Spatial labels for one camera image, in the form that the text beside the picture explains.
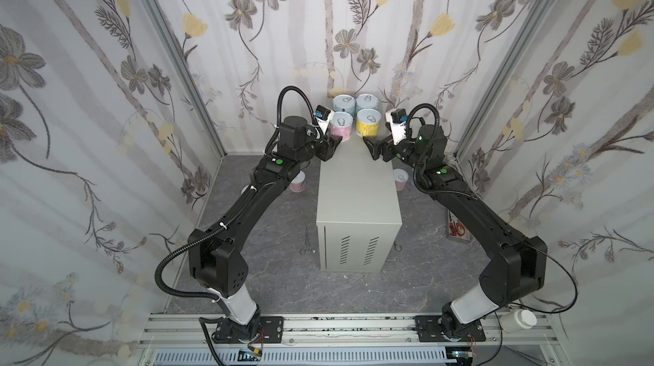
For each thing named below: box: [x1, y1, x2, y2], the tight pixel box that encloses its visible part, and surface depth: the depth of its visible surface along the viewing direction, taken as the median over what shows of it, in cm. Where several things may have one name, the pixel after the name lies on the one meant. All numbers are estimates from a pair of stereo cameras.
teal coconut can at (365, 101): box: [355, 93, 379, 120], surface depth 83 cm
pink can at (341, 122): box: [328, 110, 354, 143], surface depth 76 cm
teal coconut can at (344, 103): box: [332, 94, 356, 117], surface depth 82 cm
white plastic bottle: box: [500, 308, 538, 333], surface depth 70 cm
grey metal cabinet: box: [315, 135, 403, 274], surface depth 67 cm
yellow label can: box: [355, 108, 382, 138], surface depth 78 cm
